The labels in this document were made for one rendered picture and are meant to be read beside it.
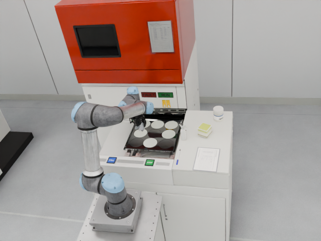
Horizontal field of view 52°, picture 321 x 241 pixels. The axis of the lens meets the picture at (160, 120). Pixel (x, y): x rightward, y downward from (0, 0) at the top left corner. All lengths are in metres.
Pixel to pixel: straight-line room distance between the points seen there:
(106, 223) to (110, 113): 0.65
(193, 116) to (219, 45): 1.57
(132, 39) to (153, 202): 1.07
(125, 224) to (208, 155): 0.66
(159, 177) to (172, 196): 0.19
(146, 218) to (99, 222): 0.27
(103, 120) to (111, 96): 0.96
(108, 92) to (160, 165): 0.81
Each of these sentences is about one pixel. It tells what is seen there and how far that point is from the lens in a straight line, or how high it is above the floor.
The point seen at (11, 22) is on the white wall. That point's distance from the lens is 4.67.
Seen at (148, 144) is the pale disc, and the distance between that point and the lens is 2.36.
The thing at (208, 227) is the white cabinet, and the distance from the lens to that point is 2.47.
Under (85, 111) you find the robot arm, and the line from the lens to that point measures 1.73.
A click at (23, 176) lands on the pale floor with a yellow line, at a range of 3.91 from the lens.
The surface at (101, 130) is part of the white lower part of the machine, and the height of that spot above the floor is 0.72.
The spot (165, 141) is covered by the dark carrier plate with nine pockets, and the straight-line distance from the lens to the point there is 2.37.
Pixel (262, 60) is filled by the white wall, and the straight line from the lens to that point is 3.97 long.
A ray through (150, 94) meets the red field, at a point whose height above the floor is 1.10.
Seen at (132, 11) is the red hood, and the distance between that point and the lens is 2.19.
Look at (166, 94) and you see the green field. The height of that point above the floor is 1.10.
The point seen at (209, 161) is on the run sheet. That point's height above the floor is 0.97.
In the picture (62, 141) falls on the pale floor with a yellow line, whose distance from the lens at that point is 4.14.
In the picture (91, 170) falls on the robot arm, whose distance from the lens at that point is 1.89.
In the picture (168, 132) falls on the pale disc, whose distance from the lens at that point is 2.44.
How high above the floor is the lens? 2.44
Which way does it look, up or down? 37 degrees down
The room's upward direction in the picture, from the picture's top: 9 degrees counter-clockwise
